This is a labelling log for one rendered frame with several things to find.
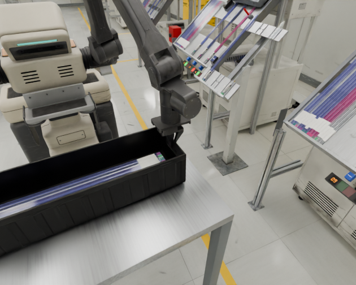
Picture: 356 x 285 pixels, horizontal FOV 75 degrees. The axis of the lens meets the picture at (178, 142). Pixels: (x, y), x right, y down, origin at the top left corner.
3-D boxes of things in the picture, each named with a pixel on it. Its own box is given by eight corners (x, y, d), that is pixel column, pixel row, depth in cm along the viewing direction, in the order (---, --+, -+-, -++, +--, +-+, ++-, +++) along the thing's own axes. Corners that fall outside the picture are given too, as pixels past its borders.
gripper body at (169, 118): (191, 125, 68) (192, 103, 64) (159, 135, 65) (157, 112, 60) (181, 115, 73) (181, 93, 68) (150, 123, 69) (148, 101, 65)
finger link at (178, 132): (184, 149, 72) (184, 124, 67) (163, 156, 70) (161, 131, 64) (174, 137, 77) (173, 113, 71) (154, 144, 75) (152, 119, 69)
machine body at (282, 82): (231, 137, 224) (242, 75, 185) (198, 104, 274) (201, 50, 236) (283, 122, 244) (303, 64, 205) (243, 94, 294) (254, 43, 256)
